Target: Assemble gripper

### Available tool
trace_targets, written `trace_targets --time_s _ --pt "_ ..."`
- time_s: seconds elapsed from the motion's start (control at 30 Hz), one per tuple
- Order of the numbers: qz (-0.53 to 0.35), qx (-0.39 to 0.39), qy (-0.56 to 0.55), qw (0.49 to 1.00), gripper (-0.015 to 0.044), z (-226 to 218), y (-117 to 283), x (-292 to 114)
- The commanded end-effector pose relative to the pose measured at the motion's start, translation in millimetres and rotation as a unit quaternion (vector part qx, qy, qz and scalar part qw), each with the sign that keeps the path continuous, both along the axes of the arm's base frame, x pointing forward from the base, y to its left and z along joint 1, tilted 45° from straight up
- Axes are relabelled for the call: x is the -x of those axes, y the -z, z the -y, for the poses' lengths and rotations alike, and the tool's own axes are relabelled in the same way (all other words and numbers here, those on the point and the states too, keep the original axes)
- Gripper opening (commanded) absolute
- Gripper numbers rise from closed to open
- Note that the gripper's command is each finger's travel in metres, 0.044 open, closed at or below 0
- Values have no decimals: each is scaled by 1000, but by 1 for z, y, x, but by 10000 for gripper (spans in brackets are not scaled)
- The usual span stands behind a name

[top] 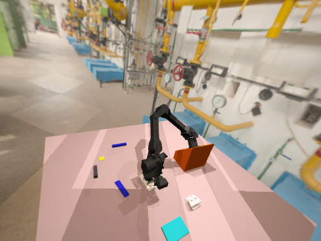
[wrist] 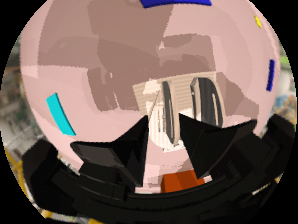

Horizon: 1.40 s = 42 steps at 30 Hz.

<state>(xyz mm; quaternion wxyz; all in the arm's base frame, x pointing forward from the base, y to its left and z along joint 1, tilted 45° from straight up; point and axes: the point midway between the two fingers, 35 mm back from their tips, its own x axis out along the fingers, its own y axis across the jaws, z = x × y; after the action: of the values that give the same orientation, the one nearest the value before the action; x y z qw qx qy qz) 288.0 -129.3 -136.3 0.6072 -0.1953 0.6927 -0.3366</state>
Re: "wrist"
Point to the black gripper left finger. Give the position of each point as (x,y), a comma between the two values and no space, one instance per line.
(127,153)

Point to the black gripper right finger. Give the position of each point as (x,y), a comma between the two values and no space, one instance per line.
(206,144)

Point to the blue long thin bar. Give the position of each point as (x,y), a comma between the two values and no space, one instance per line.
(270,76)

